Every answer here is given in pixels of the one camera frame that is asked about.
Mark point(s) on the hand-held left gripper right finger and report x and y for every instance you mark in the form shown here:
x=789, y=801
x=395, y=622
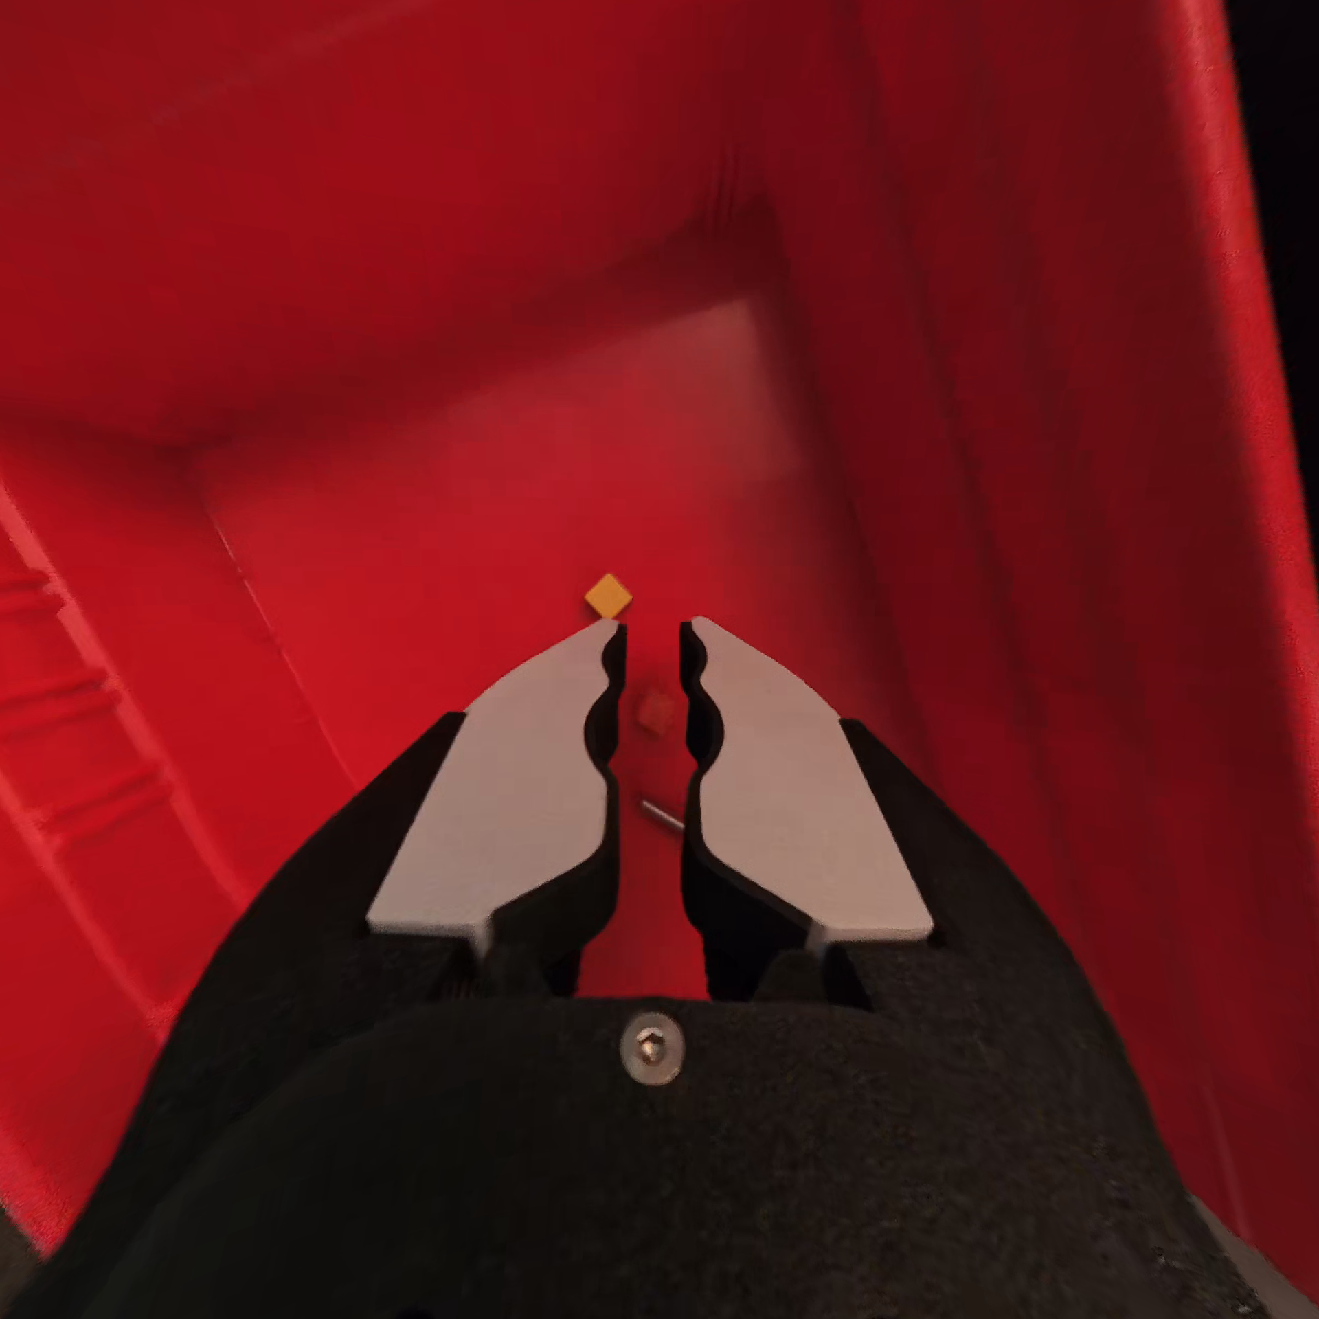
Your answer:
x=809, y=825

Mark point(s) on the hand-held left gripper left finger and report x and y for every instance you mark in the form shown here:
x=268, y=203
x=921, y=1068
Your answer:
x=495, y=825

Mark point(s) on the small metal screw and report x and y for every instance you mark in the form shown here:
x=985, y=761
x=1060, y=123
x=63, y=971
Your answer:
x=660, y=816

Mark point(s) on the red cube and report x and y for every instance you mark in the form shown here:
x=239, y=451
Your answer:
x=659, y=712

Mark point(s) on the yellow cube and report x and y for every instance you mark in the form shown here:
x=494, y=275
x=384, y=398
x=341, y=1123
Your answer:
x=608, y=596

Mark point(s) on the red plastic bin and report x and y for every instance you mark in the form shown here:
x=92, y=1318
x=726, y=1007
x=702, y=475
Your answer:
x=516, y=310

